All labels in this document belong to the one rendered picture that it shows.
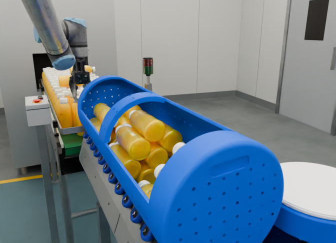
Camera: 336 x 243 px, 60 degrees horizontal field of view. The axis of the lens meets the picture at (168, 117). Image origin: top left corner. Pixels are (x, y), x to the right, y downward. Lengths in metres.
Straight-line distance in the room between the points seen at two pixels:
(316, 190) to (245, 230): 0.26
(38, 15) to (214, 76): 5.38
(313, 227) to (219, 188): 0.29
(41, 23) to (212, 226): 0.82
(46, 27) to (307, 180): 0.93
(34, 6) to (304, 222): 0.94
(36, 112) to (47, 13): 0.54
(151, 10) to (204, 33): 1.14
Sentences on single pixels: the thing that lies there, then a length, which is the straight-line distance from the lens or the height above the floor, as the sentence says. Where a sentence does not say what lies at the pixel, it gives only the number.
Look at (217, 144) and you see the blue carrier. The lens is 0.52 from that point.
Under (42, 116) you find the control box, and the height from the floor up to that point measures 1.04.
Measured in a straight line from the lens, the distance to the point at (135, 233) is 0.81.
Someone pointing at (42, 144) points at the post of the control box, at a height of 0.88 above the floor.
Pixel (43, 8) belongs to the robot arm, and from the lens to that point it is 1.04.
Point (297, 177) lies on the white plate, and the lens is 0.89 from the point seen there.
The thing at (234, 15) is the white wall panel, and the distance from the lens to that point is 6.35.
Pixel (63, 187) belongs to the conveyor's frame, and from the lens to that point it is 1.89.
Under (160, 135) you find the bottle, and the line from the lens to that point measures 0.85.
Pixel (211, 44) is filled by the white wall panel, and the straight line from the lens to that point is 6.12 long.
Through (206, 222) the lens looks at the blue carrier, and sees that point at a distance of 0.57.
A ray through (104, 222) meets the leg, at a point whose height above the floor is 0.54.
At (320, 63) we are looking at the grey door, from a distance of 4.73.
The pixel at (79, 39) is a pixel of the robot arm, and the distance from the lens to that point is 1.37.
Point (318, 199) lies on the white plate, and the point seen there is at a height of 1.04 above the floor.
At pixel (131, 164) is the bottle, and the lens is 0.84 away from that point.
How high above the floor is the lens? 1.42
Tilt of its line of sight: 17 degrees down
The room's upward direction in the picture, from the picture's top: straight up
